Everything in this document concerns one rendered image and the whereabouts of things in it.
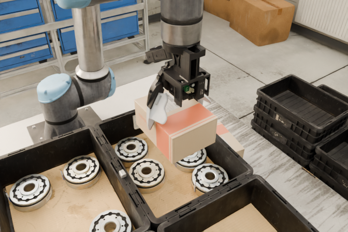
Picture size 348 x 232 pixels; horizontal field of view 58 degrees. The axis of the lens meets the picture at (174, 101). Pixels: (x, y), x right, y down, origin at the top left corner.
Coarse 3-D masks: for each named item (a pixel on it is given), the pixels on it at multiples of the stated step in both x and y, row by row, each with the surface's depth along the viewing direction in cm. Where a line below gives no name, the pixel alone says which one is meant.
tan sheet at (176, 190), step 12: (156, 156) 98; (168, 168) 94; (168, 180) 90; (180, 180) 90; (228, 180) 90; (156, 192) 87; (168, 192) 87; (180, 192) 87; (192, 192) 87; (156, 204) 84; (168, 204) 84; (180, 204) 84; (156, 216) 81
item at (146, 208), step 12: (108, 120) 97; (108, 144) 88; (240, 156) 84; (120, 168) 81; (252, 168) 81; (132, 180) 78; (240, 180) 78; (216, 192) 75; (144, 204) 72; (192, 204) 72; (168, 216) 70; (156, 228) 70
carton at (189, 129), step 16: (144, 96) 74; (144, 112) 70; (176, 112) 69; (192, 112) 69; (208, 112) 69; (144, 128) 74; (160, 128) 66; (176, 128) 65; (192, 128) 65; (208, 128) 68; (160, 144) 69; (176, 144) 64; (192, 144) 68; (208, 144) 71; (176, 160) 67
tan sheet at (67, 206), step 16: (48, 176) 92; (64, 192) 87; (80, 192) 87; (96, 192) 87; (112, 192) 87; (48, 208) 83; (64, 208) 83; (80, 208) 83; (96, 208) 83; (112, 208) 83; (16, 224) 79; (32, 224) 79; (48, 224) 79; (64, 224) 79; (80, 224) 79
